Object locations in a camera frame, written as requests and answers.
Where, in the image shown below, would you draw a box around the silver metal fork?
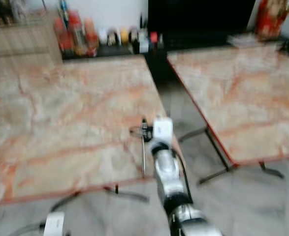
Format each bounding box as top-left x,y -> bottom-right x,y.
129,126 -> 147,178

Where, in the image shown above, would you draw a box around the black legs of large table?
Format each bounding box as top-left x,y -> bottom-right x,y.
50,185 -> 150,213

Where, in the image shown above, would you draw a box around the row of small condiment jars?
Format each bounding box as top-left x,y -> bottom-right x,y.
98,27 -> 160,54

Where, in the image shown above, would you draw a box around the black low sideboard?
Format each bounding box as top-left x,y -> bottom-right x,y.
62,31 -> 289,63

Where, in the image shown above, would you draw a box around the cluster of orange sauce bottles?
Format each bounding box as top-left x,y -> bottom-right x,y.
53,11 -> 98,57

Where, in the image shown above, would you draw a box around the black television screen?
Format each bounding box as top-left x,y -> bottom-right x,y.
147,0 -> 257,36

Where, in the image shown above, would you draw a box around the light wooden cabinet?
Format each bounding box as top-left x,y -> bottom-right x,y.
0,21 -> 64,82

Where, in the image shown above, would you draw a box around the red and gold decoration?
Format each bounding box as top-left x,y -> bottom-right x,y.
256,0 -> 289,40

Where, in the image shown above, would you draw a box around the clutter of dark bottles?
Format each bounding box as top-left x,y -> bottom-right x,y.
0,0 -> 31,29

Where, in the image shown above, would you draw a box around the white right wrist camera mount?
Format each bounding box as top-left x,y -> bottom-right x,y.
153,117 -> 174,143

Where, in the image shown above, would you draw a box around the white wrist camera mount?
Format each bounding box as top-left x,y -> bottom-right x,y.
153,117 -> 174,143
44,212 -> 65,236

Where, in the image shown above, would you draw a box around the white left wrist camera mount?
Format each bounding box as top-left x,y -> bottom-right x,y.
44,212 -> 65,236

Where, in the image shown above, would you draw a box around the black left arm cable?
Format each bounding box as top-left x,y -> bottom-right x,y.
9,222 -> 45,236

